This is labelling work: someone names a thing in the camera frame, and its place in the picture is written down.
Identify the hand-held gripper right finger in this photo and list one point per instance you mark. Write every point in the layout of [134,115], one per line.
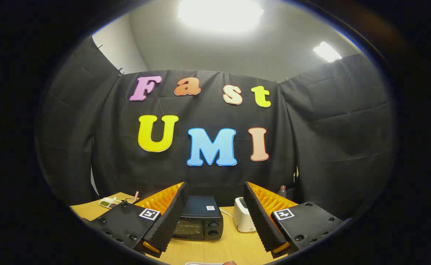
[261,221]

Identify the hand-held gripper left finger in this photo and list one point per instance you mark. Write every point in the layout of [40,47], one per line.
[171,221]

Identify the black toaster oven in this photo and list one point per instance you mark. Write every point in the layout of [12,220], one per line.
[200,211]

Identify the white square food plate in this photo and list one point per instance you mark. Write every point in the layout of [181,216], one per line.
[204,263]

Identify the white pop-up toaster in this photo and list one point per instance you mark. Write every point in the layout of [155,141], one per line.
[242,217]

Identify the clear plastic bottle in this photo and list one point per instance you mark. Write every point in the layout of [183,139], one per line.
[282,192]

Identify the pink striped stick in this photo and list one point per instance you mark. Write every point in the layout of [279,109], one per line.
[135,196]

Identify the white compartment dish with grains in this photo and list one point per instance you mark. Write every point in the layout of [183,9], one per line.
[108,202]

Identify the black backdrop cloth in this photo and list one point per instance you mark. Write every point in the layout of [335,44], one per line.
[329,140]

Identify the small ceiling light panel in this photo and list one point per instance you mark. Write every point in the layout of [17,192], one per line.
[327,51]

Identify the large ceiling light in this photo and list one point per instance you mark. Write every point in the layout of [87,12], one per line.
[221,14]

